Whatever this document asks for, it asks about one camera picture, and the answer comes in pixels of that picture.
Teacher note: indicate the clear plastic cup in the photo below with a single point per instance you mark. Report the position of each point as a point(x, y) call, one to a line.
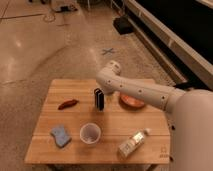
point(90, 133)

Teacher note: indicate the red chili pepper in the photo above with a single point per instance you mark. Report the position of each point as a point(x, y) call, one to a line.
point(68, 104)

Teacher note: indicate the orange bowl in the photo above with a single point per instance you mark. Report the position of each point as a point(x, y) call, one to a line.
point(132, 102)

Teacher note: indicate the black whiteboard eraser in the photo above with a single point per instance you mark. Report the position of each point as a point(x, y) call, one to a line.
point(99, 99)

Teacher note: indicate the white plastic bottle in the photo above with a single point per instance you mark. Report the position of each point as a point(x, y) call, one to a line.
point(127, 147)

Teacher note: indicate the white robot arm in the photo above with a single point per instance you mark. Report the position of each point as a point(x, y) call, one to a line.
point(191, 143)

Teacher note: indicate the wooden folding table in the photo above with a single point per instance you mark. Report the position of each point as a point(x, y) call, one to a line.
point(70, 130)

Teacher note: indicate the blue sponge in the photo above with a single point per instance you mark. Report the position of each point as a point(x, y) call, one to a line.
point(60, 135)

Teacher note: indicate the black floor mat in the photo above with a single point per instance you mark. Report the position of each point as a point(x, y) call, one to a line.
point(122, 25)

